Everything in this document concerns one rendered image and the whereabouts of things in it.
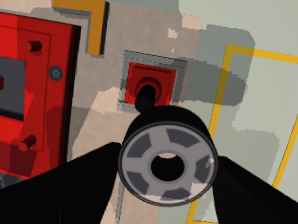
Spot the black wheel with grey hub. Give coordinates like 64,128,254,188
117,105,218,206

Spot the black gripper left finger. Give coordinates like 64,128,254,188
0,141,121,224

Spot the yellow rectangular outline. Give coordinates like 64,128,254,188
186,44,298,224

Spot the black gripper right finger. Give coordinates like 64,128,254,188
212,155,298,224

